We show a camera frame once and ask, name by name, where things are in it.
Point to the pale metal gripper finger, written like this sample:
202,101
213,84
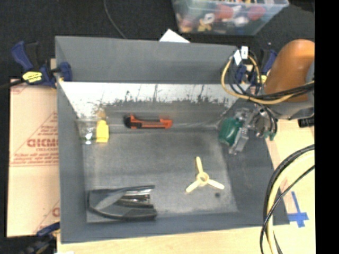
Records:
238,141

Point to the dark green rounded toy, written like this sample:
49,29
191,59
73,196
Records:
228,131

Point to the grey metal bin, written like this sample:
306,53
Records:
159,157

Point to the orange and black utility knife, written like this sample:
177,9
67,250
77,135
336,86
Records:
148,122

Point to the black stapler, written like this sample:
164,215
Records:
127,208

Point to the yellow block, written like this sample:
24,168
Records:
102,131

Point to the clear glass cup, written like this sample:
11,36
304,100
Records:
87,128

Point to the brown cardboard board red print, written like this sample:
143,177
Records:
31,131

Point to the black cylinder on white bracket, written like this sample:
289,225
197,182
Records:
306,122

